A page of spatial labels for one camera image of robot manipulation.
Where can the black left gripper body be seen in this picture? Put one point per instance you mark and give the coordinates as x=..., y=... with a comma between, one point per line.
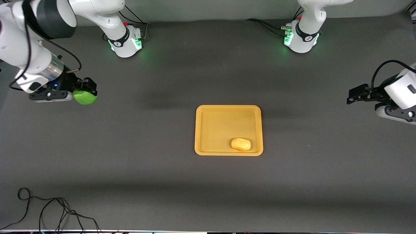
x=376, y=92

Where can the green apple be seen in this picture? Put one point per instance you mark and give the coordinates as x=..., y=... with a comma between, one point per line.
x=86, y=98

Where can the yellow-brown potato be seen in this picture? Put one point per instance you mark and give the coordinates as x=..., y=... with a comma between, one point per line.
x=241, y=144

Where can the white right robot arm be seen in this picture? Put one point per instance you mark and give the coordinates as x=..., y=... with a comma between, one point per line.
x=107, y=19

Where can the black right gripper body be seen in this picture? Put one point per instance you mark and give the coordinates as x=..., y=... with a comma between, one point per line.
x=69, y=81

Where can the yellow plastic tray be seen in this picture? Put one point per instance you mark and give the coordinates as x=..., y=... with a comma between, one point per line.
x=221, y=125

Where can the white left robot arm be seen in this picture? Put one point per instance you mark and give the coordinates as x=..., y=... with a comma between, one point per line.
x=308, y=19

